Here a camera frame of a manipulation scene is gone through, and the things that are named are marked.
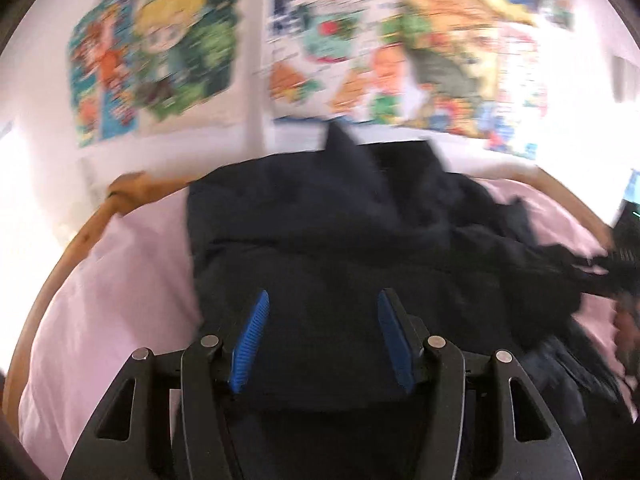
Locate diving girl drawing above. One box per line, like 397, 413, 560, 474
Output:
67, 0, 143, 149

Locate landscape drawing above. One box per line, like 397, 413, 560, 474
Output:
404, 0, 502, 138

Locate white wall pipe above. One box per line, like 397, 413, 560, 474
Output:
246, 0, 273, 157

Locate pink duvet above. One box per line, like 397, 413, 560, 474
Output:
17, 172, 640, 480

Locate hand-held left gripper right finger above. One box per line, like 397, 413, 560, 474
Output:
377, 288, 584, 480

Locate wooden bed frame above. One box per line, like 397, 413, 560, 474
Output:
9, 164, 617, 413

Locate city drawing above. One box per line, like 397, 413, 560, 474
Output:
484, 24, 550, 162

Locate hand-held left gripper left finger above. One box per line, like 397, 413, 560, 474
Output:
62, 289, 271, 480

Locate blond child drawing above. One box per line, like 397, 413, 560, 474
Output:
105, 0, 248, 133

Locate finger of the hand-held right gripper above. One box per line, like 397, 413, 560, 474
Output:
587, 254, 640, 302

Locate black pants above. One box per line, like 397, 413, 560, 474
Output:
185, 122, 632, 480

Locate juice and oranges drawing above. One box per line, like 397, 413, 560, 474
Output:
260, 0, 417, 125

